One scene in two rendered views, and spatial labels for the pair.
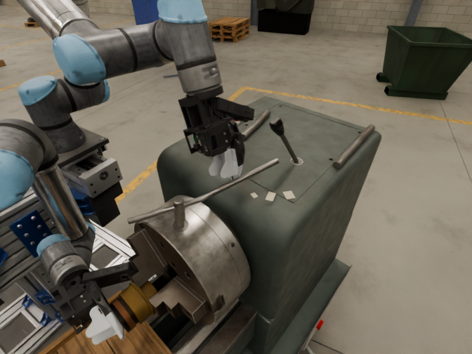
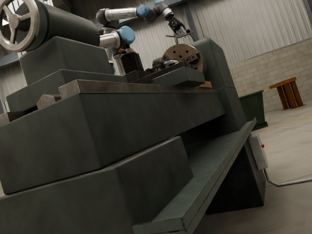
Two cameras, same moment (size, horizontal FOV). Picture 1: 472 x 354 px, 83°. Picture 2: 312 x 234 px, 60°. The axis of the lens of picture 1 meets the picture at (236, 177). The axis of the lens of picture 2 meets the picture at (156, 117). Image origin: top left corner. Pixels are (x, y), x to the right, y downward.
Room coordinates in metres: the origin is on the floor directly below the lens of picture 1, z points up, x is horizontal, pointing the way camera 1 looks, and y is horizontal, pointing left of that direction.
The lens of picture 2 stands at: (-1.30, 0.97, 0.72)
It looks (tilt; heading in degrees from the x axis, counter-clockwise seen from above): 3 degrees up; 342
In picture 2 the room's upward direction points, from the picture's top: 18 degrees counter-clockwise
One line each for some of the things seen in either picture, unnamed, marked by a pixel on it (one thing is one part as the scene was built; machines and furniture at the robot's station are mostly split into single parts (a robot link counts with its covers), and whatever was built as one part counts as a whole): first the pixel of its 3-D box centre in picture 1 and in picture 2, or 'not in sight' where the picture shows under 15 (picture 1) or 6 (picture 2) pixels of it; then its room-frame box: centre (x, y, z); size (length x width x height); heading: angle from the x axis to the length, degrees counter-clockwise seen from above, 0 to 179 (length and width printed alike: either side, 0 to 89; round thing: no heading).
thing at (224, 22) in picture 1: (230, 29); not in sight; (8.73, 0.18, 0.22); 1.25 x 0.86 x 0.44; 159
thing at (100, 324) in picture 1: (101, 325); (170, 61); (0.24, 0.28, 1.10); 0.09 x 0.06 x 0.03; 47
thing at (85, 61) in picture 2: not in sight; (64, 56); (-0.49, 0.93, 1.01); 0.30 x 0.20 x 0.29; 138
